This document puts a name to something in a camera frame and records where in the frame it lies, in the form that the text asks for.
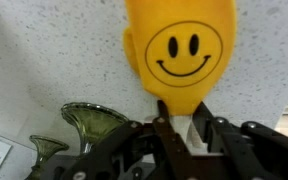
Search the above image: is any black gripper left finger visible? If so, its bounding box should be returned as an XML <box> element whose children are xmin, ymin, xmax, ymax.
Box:
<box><xmin>153</xmin><ymin>100</ymin><xmax>201</xmax><ymax>180</ymax></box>

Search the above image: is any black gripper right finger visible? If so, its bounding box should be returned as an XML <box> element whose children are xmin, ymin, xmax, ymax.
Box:
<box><xmin>193</xmin><ymin>103</ymin><xmax>271</xmax><ymax>180</ymax></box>

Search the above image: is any bigger orange smiley spatula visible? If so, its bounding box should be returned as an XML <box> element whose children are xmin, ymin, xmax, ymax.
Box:
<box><xmin>123</xmin><ymin>0</ymin><xmax>237</xmax><ymax>148</ymax></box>

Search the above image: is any large green glass cake stand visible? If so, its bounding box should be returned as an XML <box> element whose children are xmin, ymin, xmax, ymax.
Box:
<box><xmin>61</xmin><ymin>102</ymin><xmax>128</xmax><ymax>157</ymax></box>

